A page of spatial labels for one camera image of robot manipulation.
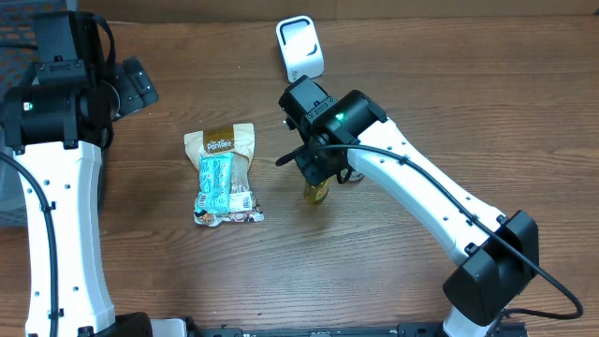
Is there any teal snack packet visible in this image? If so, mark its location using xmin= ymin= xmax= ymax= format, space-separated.
xmin=195 ymin=153 xmax=233 ymax=214

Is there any grey plastic mesh basket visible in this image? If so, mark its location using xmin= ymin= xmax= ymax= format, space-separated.
xmin=0 ymin=0 xmax=107 ymax=228

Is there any green white yogurt cup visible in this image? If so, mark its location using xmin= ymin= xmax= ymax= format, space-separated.
xmin=349 ymin=171 xmax=364 ymax=182

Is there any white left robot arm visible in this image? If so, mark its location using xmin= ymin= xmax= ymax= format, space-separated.
xmin=1 ymin=11 xmax=158 ymax=336

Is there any yellow liquid glass bottle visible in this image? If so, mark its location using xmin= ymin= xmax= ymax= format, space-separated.
xmin=303 ymin=179 xmax=329 ymax=204

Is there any white barcode scanner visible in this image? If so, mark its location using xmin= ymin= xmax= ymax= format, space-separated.
xmin=275 ymin=15 xmax=325 ymax=83

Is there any brown white snack bag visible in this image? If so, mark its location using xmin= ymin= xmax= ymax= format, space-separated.
xmin=183 ymin=123 xmax=264 ymax=227

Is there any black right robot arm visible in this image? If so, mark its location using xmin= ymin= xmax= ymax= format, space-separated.
xmin=278 ymin=76 xmax=539 ymax=336

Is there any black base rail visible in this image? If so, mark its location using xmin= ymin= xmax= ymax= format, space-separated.
xmin=149 ymin=317 xmax=530 ymax=337

